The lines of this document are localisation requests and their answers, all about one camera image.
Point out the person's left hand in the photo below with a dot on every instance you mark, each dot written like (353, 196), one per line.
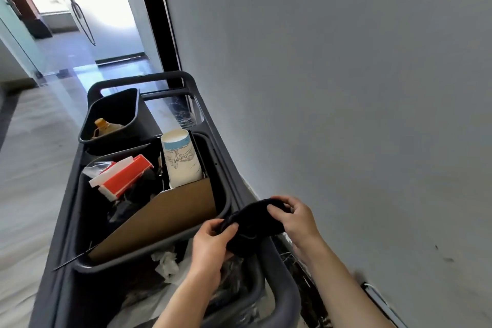
(209, 251)

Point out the person's right hand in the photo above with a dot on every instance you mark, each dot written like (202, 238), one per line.
(301, 228)

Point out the black cloth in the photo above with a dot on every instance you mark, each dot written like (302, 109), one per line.
(253, 224)

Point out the person's right forearm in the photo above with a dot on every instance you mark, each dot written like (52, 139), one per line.
(346, 297)

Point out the dark grey service cart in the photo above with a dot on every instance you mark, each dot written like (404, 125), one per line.
(57, 262)

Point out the crumpled white tissue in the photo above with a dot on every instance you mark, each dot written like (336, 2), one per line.
(167, 266)

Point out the brown cardboard sheet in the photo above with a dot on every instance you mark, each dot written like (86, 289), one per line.
(165, 216)

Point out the clear plastic bin liner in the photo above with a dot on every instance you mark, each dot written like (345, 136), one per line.
(153, 301)

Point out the black crumpled bag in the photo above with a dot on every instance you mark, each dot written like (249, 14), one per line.
(130, 204)

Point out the white blue paper cup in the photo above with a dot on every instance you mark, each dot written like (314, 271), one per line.
(180, 162)

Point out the red white carton box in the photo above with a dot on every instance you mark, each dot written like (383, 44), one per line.
(127, 178)

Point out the black bin with cardboard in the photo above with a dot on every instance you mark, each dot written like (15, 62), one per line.
(86, 220)

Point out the clear plastic wrapper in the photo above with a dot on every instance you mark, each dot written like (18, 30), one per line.
(96, 168)

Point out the thin black stick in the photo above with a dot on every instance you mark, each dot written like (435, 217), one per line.
(69, 262)

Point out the amber plastic bottle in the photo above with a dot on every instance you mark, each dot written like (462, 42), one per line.
(102, 126)

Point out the small black plastic bin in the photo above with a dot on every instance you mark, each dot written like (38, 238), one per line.
(123, 108)

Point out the black door floor strip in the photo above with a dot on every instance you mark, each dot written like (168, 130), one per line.
(119, 60)

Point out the glass door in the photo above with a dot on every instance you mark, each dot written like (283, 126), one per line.
(111, 12)

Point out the black door frame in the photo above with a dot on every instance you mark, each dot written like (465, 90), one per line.
(157, 12)

